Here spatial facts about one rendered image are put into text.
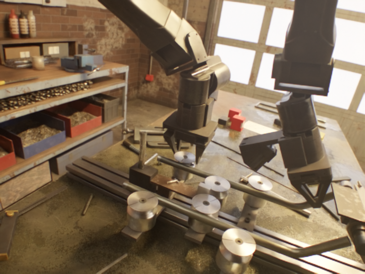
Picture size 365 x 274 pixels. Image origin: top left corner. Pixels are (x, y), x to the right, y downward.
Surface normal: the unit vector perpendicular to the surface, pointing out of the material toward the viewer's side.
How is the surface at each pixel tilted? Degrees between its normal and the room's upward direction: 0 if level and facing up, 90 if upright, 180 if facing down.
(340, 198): 0
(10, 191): 90
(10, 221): 4
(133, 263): 0
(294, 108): 92
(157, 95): 90
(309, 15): 130
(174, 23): 63
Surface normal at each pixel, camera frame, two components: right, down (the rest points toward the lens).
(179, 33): 0.71, -0.11
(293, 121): -0.62, 0.39
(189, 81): -0.32, 0.52
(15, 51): 0.89, 0.32
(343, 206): 0.14, -0.89
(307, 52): -0.36, 0.85
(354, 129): -0.41, 0.34
